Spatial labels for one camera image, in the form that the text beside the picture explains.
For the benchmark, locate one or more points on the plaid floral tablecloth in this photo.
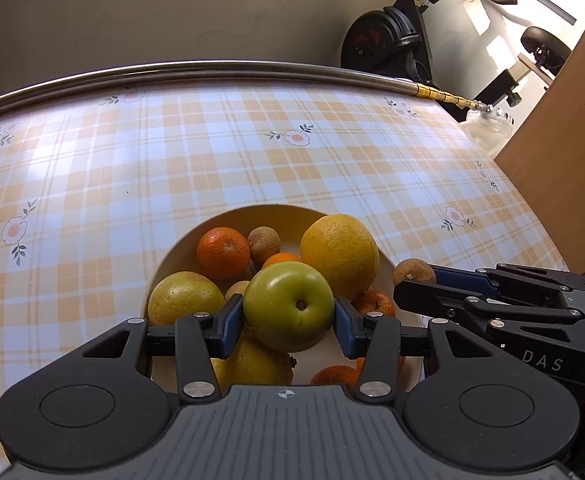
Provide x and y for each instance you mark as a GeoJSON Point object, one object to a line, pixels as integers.
{"type": "Point", "coordinates": [122, 160]}

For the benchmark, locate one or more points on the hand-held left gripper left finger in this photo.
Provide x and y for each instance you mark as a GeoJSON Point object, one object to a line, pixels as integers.
{"type": "Point", "coordinates": [232, 325]}

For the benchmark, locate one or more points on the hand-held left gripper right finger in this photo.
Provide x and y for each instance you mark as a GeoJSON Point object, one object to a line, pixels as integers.
{"type": "Point", "coordinates": [347, 325]}

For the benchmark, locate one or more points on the wooden board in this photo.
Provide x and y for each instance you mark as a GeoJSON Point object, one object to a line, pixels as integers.
{"type": "Point", "coordinates": [562, 160]}

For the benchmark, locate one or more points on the black exercise bike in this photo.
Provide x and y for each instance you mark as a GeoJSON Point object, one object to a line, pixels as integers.
{"type": "Point", "coordinates": [377, 40]}

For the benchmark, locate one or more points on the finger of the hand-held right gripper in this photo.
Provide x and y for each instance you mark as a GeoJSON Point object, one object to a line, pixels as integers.
{"type": "Point", "coordinates": [465, 281]}
{"type": "Point", "coordinates": [447, 305]}

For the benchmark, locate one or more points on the brown longan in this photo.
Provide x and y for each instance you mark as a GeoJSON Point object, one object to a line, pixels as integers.
{"type": "Point", "coordinates": [236, 290]}
{"type": "Point", "coordinates": [264, 242]}
{"type": "Point", "coordinates": [412, 271]}

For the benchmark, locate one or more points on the orange with stem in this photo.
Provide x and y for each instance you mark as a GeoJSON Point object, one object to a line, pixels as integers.
{"type": "Point", "coordinates": [280, 260]}

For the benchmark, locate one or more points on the yellow green citrus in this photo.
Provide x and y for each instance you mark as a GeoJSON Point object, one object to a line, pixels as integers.
{"type": "Point", "coordinates": [182, 297]}

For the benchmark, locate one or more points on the large yellow lemon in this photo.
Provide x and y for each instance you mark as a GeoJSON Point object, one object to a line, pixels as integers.
{"type": "Point", "coordinates": [340, 250]}

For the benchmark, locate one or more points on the green apple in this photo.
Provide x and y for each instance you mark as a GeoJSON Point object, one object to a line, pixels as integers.
{"type": "Point", "coordinates": [287, 305]}

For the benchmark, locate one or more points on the metal pole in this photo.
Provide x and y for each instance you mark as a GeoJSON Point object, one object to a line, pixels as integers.
{"type": "Point", "coordinates": [172, 67]}

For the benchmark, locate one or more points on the small mandarin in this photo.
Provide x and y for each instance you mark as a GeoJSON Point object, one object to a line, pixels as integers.
{"type": "Point", "coordinates": [222, 252]}

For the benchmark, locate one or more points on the cream plate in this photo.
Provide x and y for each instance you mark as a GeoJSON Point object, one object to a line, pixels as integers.
{"type": "Point", "coordinates": [272, 217]}

